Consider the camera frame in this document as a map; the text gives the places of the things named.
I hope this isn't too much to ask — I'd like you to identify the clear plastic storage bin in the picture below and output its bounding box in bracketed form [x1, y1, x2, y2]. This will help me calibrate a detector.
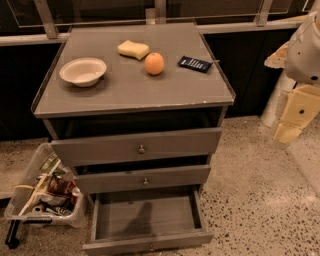
[4, 143, 86, 228]

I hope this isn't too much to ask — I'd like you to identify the grey drawer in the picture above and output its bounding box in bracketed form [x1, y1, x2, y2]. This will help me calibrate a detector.
[51, 128, 222, 167]
[75, 165, 211, 194]
[83, 186, 213, 256]

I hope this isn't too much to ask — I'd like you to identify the metal railing with glass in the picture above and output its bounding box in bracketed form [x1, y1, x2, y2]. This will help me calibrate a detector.
[0, 0, 320, 47]

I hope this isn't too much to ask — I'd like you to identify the grey bottom drawer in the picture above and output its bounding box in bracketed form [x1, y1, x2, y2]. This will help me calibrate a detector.
[83, 186, 213, 256]

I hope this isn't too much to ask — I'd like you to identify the white paper bowl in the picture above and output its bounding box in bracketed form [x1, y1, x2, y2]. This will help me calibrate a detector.
[59, 58, 107, 88]

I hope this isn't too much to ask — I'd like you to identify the grey top drawer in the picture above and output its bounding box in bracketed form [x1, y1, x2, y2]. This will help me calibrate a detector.
[51, 128, 222, 167]

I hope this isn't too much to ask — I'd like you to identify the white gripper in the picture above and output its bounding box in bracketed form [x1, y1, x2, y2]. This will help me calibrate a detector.
[264, 42, 320, 144]

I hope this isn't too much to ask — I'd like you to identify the yellow sponge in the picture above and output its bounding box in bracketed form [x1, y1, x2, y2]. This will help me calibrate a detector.
[117, 40, 149, 60]

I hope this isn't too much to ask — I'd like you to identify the grey middle drawer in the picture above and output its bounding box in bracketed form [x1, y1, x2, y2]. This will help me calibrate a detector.
[75, 165, 211, 194]

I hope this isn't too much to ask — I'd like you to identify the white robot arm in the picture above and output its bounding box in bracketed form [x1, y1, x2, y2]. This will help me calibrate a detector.
[264, 0, 320, 144]

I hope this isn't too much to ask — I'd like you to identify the brown snack bag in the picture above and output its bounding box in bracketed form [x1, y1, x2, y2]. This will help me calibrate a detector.
[47, 176, 73, 197]

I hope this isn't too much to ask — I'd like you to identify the orange fruit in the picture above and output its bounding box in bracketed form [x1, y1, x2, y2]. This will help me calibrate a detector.
[144, 53, 164, 75]

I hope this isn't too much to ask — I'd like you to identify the black tool handle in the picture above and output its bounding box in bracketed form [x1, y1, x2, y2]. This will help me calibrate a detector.
[5, 220, 20, 249]

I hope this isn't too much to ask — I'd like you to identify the grey wooden drawer cabinet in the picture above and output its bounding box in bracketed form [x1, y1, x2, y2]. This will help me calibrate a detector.
[30, 22, 237, 256]

